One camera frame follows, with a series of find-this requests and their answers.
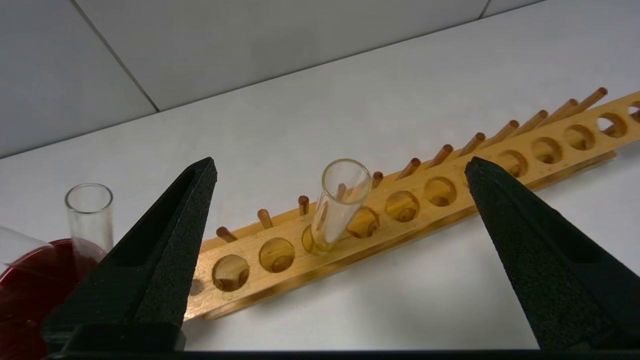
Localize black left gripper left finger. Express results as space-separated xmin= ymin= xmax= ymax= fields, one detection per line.
xmin=41 ymin=157 xmax=218 ymax=351

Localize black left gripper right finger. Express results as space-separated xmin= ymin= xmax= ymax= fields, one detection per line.
xmin=465 ymin=156 xmax=640 ymax=351

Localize test tube with yellow pigment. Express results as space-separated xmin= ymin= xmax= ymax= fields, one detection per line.
xmin=311 ymin=159 xmax=373 ymax=256

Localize empty clear glass test tube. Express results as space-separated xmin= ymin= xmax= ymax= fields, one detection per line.
xmin=0 ymin=225 xmax=54 ymax=267
xmin=64 ymin=183 xmax=114 ymax=263

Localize wooden test tube rack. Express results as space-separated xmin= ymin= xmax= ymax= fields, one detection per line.
xmin=182 ymin=87 xmax=640 ymax=321

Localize dark red cylindrical cup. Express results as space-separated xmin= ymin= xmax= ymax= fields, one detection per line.
xmin=0 ymin=238 xmax=108 ymax=360

